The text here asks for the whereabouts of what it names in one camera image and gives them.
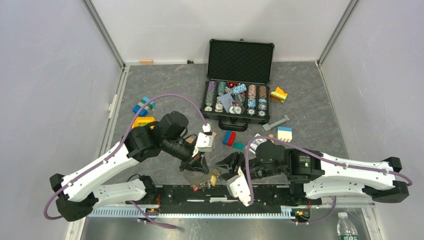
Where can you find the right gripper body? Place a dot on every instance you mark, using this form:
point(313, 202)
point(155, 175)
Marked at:
point(256, 170)

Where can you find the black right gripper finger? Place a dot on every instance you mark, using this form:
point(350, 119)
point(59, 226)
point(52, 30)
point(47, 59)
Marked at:
point(228, 173)
point(231, 162)

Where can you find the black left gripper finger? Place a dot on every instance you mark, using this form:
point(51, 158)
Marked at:
point(194, 167)
point(202, 165)

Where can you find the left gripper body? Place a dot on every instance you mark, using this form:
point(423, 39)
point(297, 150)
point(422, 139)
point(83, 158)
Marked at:
point(192, 160)

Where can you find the yellow key tag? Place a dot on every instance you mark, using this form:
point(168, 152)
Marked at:
point(213, 180)

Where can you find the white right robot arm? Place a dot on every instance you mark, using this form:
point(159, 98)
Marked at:
point(313, 174)

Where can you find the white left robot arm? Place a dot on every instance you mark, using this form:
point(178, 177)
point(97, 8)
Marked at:
point(79, 193)

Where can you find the teal flat piece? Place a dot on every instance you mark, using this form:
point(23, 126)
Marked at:
point(238, 146)

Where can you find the blue red brick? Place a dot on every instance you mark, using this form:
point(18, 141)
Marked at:
point(229, 138)

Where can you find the blue playing card box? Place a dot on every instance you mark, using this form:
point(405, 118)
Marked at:
point(253, 146)

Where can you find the grey plastic bolt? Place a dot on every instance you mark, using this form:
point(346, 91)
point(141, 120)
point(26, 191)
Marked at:
point(268, 126)

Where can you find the blue white brick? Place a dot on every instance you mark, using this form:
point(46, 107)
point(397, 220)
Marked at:
point(284, 134)

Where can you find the black poker chip case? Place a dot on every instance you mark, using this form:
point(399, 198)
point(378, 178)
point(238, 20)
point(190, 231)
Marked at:
point(236, 91)

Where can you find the yellow window brick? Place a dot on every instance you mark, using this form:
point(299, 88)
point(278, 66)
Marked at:
point(141, 121)

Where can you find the yellow orange brick pile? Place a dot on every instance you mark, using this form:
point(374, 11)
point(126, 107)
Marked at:
point(278, 95)

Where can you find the plastic water bottle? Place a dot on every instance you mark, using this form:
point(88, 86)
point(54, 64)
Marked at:
point(346, 230)

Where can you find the wooden block on ledge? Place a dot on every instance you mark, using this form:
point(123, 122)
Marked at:
point(146, 61)

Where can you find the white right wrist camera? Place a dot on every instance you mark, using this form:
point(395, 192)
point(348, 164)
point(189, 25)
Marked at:
point(238, 188)

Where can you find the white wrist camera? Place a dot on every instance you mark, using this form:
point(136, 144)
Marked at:
point(205, 139)
point(238, 188)

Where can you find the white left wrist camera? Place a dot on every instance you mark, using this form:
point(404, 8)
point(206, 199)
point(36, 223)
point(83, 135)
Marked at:
point(205, 139)

